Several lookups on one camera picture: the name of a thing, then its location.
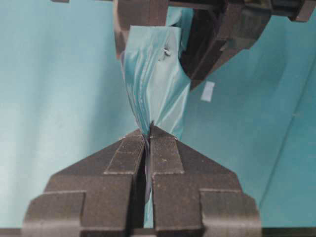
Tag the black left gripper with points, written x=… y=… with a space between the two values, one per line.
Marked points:
x=222 y=28

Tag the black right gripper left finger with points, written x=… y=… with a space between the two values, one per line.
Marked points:
x=102 y=195

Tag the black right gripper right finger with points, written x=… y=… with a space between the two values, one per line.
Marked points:
x=194 y=196

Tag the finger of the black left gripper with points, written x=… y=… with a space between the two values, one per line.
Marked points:
x=129 y=13

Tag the white tape patch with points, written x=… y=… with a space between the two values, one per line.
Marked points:
x=208 y=91

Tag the teal table mat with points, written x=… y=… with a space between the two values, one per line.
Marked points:
x=62 y=98

